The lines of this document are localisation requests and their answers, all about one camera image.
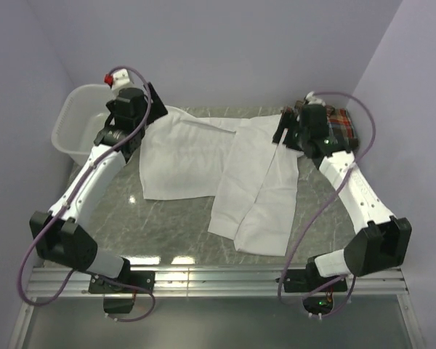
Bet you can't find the white long sleeve shirt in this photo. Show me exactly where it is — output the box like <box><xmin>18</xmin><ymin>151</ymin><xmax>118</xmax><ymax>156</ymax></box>
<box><xmin>139</xmin><ymin>107</ymin><xmax>301</xmax><ymax>257</ymax></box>

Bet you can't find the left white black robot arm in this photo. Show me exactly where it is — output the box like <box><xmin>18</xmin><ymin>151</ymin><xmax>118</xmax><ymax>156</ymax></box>
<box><xmin>30</xmin><ymin>84</ymin><xmax>168</xmax><ymax>292</ymax></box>

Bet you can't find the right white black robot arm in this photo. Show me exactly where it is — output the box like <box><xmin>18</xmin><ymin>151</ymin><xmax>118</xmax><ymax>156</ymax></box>
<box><xmin>272</xmin><ymin>102</ymin><xmax>412</xmax><ymax>291</ymax></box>

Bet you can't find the folded plaid flannel shirt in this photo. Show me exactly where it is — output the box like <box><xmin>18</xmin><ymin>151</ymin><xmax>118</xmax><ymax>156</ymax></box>
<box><xmin>294</xmin><ymin>100</ymin><xmax>360</xmax><ymax>151</ymax></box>

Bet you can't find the white plastic laundry basket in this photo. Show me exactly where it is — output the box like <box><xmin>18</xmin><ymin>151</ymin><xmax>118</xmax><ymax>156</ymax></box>
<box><xmin>51</xmin><ymin>84</ymin><xmax>113</xmax><ymax>166</ymax></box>

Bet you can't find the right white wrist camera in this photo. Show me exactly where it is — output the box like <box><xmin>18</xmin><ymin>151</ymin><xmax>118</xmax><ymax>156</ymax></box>
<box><xmin>304</xmin><ymin>91</ymin><xmax>326</xmax><ymax>106</ymax></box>

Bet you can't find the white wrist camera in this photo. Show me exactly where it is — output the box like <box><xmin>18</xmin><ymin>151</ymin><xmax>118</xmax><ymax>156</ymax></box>
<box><xmin>104</xmin><ymin>69</ymin><xmax>133</xmax><ymax>89</ymax></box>
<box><xmin>304</xmin><ymin>91</ymin><xmax>326</xmax><ymax>106</ymax></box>

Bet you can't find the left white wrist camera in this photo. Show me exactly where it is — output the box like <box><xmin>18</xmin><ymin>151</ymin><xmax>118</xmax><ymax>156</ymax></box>
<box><xmin>104</xmin><ymin>69</ymin><xmax>133</xmax><ymax>89</ymax></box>

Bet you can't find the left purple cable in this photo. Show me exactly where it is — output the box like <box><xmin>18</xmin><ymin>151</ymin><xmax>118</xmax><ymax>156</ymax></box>
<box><xmin>20</xmin><ymin>65</ymin><xmax>159</xmax><ymax>324</ymax></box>

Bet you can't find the aluminium mounting rail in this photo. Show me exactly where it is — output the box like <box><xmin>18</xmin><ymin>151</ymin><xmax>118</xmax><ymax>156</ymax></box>
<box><xmin>25</xmin><ymin>265</ymin><xmax>408</xmax><ymax>297</ymax></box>

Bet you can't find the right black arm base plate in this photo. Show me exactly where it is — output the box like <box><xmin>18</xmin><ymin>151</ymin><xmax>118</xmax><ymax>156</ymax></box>
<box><xmin>283</xmin><ymin>268</ymin><xmax>347</xmax><ymax>317</ymax></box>

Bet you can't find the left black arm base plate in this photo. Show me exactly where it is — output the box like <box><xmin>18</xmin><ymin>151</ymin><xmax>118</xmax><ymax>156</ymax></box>
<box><xmin>87</xmin><ymin>269</ymin><xmax>156</xmax><ymax>316</ymax></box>

